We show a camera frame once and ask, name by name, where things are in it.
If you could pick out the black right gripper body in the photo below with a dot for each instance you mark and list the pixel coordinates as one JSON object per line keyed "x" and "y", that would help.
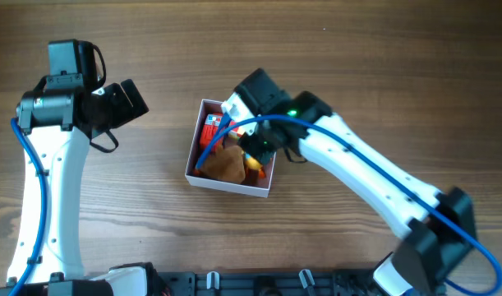
{"x": 258, "y": 149}

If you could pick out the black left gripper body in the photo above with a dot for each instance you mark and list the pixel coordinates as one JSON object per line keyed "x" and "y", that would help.
{"x": 120, "y": 107}

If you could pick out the red toy truck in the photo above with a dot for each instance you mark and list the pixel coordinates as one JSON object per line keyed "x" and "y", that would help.
{"x": 209, "y": 129}

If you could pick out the yellow duck toy blue hat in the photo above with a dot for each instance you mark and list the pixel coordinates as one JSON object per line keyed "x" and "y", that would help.
{"x": 253, "y": 166}

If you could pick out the brown plush capybara with orange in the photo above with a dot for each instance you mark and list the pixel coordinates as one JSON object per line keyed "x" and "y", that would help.
{"x": 225, "y": 165}

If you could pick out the white cardboard box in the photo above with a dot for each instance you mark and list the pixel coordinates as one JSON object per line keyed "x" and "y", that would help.
{"x": 261, "y": 189}

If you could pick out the colourful two-by-two puzzle cube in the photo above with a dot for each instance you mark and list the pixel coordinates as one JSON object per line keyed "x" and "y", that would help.
{"x": 235, "y": 132}

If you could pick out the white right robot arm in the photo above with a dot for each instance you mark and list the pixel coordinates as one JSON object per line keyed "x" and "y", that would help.
{"x": 418, "y": 213}

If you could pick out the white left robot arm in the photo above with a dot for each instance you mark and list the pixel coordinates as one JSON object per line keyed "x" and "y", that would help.
{"x": 56, "y": 123}

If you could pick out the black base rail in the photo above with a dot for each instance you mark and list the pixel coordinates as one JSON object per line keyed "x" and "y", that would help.
{"x": 300, "y": 283}

